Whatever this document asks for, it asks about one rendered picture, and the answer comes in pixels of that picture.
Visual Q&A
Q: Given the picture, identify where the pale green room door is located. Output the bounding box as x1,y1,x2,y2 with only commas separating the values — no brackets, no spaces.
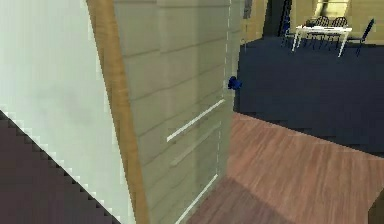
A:
112,0,246,224

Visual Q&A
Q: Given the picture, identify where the white dining table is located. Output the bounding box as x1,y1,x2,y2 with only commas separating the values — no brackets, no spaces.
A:
291,24,353,58

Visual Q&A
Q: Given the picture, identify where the blue door handle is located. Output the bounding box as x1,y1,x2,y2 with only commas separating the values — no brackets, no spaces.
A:
227,76,243,91

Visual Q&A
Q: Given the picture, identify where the brown wooden door frame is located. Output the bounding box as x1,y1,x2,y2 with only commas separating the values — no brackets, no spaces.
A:
85,0,150,224

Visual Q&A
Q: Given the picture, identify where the black wire chair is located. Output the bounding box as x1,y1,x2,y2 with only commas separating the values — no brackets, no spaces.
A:
349,18,375,57
330,16,349,50
305,15,330,50

